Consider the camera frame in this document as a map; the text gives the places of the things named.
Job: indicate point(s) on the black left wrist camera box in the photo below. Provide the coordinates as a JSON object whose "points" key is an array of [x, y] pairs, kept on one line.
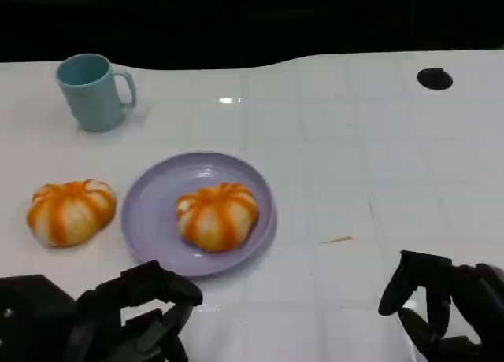
{"points": [[31, 322]]}

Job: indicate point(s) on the lilac plate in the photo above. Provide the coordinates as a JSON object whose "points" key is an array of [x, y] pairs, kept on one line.
{"points": [[149, 220]]}

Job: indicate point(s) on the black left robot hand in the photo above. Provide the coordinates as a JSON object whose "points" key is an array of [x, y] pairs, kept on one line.
{"points": [[118, 318]]}

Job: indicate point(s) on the black table grommet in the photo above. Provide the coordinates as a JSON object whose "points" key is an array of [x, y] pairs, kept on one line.
{"points": [[434, 79]]}

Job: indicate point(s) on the orange and white bread roll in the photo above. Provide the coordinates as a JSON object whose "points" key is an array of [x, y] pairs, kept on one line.
{"points": [[216, 216], [71, 214]]}

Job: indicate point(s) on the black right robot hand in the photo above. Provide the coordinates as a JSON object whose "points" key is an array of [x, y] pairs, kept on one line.
{"points": [[472, 299]]}

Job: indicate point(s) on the pale green mug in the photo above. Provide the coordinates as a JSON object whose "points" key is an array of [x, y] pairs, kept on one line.
{"points": [[94, 96]]}

